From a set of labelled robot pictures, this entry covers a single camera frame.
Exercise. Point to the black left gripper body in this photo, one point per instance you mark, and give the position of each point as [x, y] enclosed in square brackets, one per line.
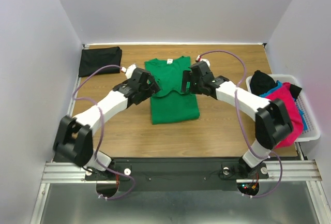
[148, 91]

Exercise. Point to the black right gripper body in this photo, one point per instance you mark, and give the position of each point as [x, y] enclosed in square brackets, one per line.
[187, 80]

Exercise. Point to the green t shirt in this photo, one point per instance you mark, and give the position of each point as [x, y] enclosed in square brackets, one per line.
[170, 105]

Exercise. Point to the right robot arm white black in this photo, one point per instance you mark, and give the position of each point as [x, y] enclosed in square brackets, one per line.
[272, 121]

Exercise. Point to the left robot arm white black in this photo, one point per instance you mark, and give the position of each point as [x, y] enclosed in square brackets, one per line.
[74, 138]

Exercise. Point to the black t shirt in basket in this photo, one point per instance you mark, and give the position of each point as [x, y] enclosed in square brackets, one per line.
[262, 85]

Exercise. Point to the folded black t shirt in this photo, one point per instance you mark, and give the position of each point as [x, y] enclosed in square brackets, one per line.
[94, 59]

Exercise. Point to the blue t shirt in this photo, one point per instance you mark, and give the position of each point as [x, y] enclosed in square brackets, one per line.
[289, 94]

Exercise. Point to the pink t shirt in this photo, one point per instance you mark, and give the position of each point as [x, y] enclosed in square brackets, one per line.
[282, 91]

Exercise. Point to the white knob on plate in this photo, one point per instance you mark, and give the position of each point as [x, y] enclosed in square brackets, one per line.
[127, 171]

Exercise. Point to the silver knob on plate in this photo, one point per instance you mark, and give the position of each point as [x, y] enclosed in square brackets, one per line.
[226, 171]

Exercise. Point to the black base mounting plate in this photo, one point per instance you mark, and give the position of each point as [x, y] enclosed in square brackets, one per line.
[174, 174]

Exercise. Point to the white plastic laundry basket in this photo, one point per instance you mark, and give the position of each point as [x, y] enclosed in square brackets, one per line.
[313, 132]

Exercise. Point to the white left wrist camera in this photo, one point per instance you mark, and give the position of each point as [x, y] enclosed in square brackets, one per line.
[129, 70]

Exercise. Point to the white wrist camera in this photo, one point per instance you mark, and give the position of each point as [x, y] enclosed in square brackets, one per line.
[129, 70]
[201, 59]

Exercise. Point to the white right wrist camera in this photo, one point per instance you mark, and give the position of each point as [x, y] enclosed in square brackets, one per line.
[201, 59]

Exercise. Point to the aluminium frame rail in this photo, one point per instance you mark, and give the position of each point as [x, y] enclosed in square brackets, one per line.
[54, 173]

